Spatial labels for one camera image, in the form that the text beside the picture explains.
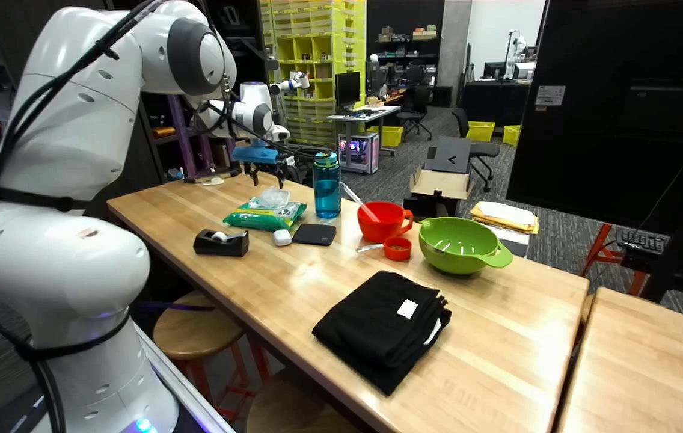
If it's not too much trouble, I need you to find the blue water bottle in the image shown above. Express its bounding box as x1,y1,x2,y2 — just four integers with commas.
309,149,340,220

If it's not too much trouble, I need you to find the grey background desk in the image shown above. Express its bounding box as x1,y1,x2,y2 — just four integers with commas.
324,104,402,134

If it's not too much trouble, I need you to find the black computer monitor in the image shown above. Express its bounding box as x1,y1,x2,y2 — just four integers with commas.
334,70,363,110

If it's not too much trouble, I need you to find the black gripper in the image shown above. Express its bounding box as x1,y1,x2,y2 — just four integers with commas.
243,155,301,192

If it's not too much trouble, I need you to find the green pack of wipes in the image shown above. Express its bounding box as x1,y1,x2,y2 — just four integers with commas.
220,187,309,232

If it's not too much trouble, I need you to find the round wooden stool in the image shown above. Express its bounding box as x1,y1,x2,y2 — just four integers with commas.
150,289,272,404
243,366,361,433

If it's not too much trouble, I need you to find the small red measuring cup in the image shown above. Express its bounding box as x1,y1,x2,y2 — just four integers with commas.
356,230,412,261

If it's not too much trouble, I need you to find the wooden board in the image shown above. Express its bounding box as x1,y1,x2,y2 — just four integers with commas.
468,200,541,235

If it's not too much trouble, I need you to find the black flat wallet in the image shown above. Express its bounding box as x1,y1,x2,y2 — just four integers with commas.
287,220,339,247

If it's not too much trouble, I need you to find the green bowl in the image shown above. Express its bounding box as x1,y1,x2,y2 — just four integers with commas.
416,213,513,277

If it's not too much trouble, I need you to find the black folded cloth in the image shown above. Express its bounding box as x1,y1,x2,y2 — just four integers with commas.
309,267,453,397

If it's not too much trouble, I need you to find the black tape dispenser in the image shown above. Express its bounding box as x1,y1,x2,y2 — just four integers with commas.
191,226,250,260

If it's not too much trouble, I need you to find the white plastic spoon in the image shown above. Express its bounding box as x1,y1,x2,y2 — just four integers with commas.
339,181,381,224

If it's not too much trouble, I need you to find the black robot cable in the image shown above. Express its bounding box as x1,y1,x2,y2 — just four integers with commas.
0,0,168,242

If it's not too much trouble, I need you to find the open cardboard box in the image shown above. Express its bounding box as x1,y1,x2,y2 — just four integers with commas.
408,165,475,201

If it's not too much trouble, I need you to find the white paper sign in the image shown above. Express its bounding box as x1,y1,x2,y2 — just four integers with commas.
534,82,568,110

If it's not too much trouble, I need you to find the yellow bin shelving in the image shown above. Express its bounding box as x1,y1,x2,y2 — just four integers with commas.
256,0,368,152

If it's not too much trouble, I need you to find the red metal stand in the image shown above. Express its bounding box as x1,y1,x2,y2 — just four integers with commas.
578,220,652,299

